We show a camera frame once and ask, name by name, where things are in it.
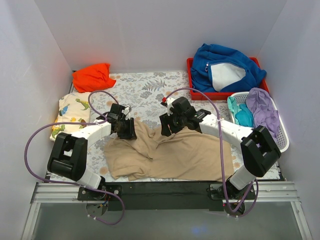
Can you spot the red plastic tray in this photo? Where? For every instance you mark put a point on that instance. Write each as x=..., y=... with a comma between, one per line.
x=217, y=96

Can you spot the purple t shirt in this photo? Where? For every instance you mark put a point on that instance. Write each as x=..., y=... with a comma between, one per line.
x=264, y=113

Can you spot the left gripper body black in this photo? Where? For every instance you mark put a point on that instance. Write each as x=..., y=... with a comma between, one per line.
x=129, y=128

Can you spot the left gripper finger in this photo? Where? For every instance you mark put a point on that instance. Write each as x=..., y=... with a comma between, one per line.
x=131, y=126
x=127, y=136

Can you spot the beige t shirt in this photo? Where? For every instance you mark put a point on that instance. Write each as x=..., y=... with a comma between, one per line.
x=186, y=155

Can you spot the white perforated laundry basket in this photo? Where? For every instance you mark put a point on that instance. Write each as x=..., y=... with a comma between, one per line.
x=282, y=140

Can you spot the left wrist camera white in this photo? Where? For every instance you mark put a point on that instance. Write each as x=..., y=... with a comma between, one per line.
x=127, y=112

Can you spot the orange folded t shirt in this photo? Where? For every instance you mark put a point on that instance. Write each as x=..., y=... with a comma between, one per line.
x=93, y=78

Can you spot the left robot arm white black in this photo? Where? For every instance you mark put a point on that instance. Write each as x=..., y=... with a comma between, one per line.
x=68, y=157

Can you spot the dinosaur print folded t shirt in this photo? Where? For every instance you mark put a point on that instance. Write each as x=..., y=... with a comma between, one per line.
x=73, y=108

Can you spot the teal t shirt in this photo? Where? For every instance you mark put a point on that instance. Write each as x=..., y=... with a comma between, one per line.
x=240, y=112

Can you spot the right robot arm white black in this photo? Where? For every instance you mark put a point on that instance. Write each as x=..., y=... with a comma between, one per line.
x=258, y=148

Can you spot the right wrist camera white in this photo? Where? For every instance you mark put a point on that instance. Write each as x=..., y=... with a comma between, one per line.
x=168, y=103

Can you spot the aluminium frame rail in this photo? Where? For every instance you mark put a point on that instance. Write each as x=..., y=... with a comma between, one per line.
x=48, y=193

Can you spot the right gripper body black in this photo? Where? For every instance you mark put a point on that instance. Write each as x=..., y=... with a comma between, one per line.
x=169, y=123

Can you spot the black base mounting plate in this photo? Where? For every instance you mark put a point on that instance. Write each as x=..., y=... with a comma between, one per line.
x=163, y=195

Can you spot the blue white hoodie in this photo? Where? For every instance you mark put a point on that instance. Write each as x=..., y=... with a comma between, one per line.
x=219, y=69

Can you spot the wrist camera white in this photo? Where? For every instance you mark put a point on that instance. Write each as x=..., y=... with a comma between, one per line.
x=168, y=103
x=127, y=112

